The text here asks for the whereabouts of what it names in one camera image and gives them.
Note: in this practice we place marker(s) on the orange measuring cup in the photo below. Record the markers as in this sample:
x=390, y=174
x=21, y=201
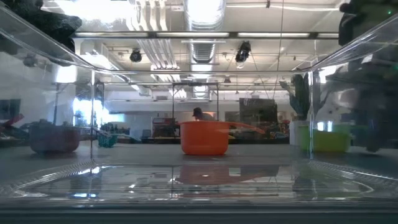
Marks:
x=203, y=138

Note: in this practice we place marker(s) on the teal blue measuring cup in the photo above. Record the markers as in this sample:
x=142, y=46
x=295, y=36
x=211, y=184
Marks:
x=107, y=140

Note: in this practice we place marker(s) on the dark purple bowl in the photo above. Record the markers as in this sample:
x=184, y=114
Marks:
x=54, y=138

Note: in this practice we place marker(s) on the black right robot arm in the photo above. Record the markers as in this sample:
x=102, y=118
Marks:
x=351, y=21

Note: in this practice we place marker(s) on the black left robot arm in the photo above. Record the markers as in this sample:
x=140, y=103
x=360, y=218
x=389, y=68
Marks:
x=46, y=21

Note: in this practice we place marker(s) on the clear plastic basket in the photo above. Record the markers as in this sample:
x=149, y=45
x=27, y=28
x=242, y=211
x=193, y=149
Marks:
x=199, y=186

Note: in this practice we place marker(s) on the person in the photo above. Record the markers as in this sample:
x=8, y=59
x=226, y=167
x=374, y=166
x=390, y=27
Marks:
x=199, y=113

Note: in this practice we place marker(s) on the red cabinet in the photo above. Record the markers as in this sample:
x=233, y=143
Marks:
x=163, y=126

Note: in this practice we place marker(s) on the dark board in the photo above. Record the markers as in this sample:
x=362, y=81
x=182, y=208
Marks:
x=258, y=110

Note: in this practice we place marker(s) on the black ceiling spotlight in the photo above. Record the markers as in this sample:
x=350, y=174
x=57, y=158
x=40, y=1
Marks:
x=243, y=51
x=136, y=56

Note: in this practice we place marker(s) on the long ceiling light fixture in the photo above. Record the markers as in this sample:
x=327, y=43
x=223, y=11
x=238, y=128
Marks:
x=192, y=35

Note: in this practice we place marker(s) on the potted plant white pot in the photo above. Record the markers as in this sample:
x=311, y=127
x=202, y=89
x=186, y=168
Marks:
x=300, y=99

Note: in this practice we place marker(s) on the silver ceiling air duct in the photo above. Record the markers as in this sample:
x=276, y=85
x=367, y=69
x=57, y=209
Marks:
x=203, y=49

